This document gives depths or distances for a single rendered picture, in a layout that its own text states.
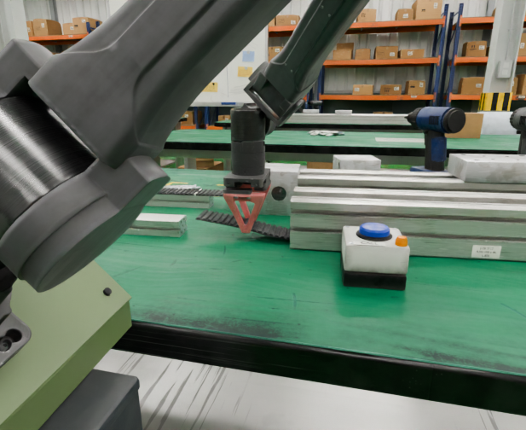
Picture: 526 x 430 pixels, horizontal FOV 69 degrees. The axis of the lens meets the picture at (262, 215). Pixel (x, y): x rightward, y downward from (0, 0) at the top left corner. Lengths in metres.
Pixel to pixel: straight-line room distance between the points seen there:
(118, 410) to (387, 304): 0.31
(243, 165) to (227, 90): 3.04
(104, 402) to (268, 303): 0.21
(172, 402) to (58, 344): 0.85
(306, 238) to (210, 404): 0.67
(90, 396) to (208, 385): 0.87
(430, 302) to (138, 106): 0.42
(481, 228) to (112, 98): 0.56
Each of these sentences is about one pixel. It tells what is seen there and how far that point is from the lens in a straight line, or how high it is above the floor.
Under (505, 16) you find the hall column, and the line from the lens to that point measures 6.69.
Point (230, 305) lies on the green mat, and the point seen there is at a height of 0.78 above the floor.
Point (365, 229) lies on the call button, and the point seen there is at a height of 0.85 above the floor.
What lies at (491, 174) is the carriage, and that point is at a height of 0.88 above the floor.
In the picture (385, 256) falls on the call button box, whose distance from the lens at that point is 0.51.
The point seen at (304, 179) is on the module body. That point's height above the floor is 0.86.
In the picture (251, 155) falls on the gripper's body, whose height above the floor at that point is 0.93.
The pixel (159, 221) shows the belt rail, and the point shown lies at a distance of 0.71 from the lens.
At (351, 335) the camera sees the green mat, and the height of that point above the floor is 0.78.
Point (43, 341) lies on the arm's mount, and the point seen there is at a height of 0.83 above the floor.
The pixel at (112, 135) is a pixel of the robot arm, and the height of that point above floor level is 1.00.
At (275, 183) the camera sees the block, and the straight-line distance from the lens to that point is 0.80.
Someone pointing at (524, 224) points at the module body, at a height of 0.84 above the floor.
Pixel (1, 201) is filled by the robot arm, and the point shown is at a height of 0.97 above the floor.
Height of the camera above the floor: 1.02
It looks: 17 degrees down
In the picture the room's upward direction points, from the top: straight up
